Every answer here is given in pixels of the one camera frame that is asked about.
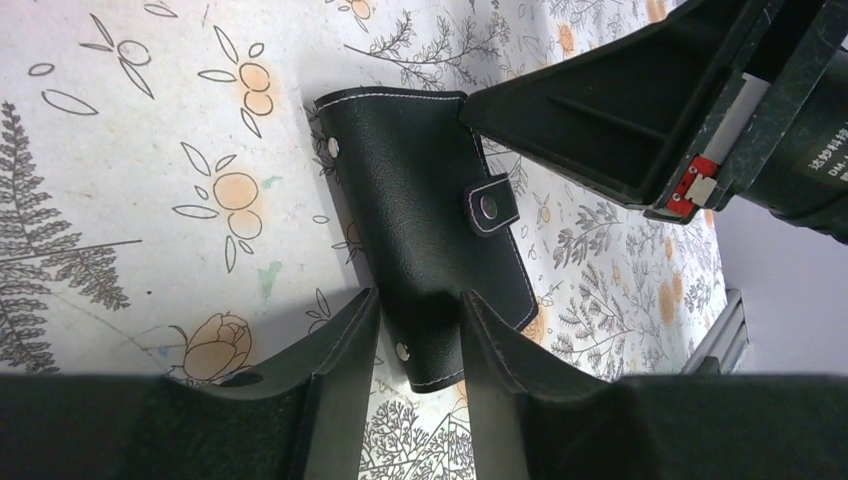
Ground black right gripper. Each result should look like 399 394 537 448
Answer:
460 1 847 243

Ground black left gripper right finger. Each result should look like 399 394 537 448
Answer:
461 291 847 479

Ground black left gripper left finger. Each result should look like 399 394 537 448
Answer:
1 288 381 479

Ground black leather card holder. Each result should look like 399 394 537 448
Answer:
315 86 539 394

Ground floral patterned table mat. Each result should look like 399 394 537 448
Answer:
1 1 727 479

